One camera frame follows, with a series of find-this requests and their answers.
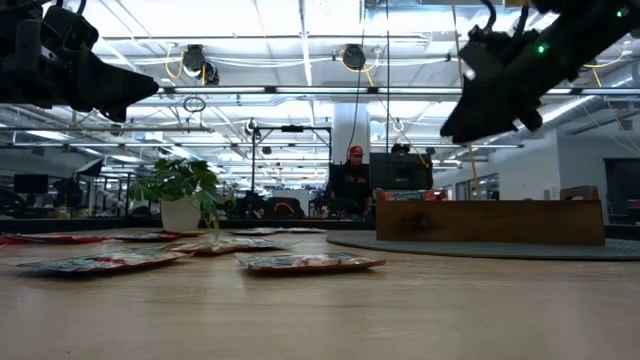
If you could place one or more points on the grey round woven mat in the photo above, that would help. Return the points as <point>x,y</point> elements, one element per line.
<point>450,250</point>

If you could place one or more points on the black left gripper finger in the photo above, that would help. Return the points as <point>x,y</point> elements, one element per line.
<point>140,95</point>
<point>105,85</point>

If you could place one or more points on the green plant in white pot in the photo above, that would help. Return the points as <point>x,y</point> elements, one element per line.
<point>180,215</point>

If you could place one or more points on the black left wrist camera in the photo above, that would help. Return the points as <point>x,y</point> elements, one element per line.
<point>70,27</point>

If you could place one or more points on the black computer monitor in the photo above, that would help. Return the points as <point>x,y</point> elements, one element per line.
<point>31,184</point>
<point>400,172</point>

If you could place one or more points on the silver ribbed air duct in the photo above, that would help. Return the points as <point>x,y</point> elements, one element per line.
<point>565,116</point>

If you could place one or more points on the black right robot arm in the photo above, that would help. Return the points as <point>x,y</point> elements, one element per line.
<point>590,35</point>

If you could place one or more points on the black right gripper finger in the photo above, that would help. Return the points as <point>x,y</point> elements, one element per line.
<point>487,115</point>
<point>457,129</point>

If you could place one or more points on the cream tea sachet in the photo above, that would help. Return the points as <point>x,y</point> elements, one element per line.
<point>265,243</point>
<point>200,248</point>
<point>110,260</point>
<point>310,262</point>
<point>310,230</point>

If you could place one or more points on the wooden three-compartment tray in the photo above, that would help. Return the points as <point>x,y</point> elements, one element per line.
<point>490,222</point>

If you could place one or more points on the red strawberry tea sachet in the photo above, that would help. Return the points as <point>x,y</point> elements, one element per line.
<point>145,238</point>
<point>255,231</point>
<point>55,239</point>
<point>435,195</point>

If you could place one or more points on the black chair orange trim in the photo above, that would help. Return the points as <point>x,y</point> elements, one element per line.
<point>285,212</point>

